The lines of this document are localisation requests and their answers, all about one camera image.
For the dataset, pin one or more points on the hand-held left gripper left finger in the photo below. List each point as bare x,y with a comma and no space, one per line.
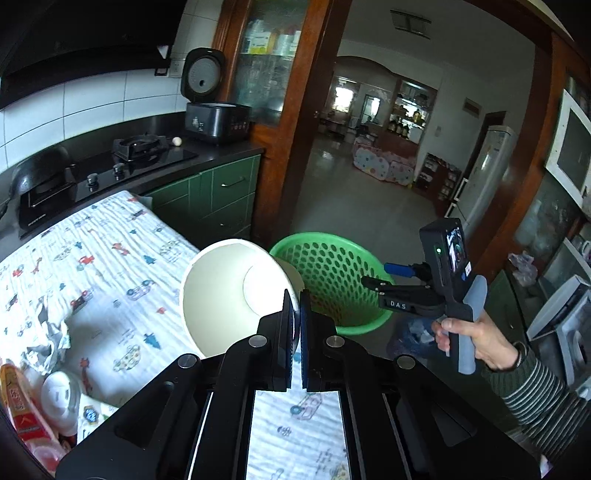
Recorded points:
290,325

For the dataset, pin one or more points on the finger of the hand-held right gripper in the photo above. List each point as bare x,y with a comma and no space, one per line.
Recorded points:
397,269
385,286

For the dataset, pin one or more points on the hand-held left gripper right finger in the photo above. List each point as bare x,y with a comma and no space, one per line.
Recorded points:
304,332

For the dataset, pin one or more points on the green plastic basket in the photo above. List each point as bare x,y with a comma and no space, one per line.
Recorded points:
341,267

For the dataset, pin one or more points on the white paper cup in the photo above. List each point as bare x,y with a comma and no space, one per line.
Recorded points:
217,286

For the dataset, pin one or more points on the white plastic cup lid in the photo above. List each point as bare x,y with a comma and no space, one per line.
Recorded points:
60,397

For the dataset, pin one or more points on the person's right forearm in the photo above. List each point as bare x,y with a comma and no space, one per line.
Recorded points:
545,397

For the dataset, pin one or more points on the person's right hand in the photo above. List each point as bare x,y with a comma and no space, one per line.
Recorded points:
491,344

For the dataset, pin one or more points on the blue plastic bag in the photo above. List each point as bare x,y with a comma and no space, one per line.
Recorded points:
411,337

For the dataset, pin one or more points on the clear plastic bag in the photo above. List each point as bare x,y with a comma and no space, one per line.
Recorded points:
521,272

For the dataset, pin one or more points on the low brown shelf rack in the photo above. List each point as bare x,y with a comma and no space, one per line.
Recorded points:
434,177

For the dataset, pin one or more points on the silver refrigerator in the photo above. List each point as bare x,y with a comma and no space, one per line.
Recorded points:
485,175

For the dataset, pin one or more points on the pink spotted play tent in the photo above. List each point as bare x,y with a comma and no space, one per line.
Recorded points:
378,161

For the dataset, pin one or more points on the green kitchen cabinet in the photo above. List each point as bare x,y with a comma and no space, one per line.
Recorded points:
231,203

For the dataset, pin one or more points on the glass display shelf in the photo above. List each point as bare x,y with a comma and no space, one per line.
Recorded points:
411,115

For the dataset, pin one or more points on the white framed microwave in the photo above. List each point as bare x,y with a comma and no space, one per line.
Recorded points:
572,147

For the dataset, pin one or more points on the printed blanket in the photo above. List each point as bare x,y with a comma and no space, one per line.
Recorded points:
115,258

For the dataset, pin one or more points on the black rice cooker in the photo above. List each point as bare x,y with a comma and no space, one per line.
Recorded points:
217,122

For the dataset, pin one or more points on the small white packet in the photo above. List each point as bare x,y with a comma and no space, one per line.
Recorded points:
92,415

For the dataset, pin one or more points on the black gas stove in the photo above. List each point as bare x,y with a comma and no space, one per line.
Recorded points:
138,159

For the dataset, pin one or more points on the ceiling vent panel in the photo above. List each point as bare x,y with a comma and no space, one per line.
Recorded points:
411,23

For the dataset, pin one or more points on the wooden glass door cabinet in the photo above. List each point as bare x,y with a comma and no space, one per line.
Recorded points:
263,69

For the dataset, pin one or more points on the crumpled paper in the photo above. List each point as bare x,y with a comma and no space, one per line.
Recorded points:
46,341

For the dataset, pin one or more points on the black induction cooker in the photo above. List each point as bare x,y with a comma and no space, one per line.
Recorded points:
44,207

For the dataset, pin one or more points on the red snack packet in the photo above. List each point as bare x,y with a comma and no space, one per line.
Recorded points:
23,415

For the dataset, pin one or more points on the black wok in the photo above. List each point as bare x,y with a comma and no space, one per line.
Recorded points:
37,168

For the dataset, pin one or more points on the black range hood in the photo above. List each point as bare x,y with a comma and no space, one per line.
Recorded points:
69,46

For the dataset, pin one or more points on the white wall socket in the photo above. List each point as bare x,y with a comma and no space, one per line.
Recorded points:
176,68

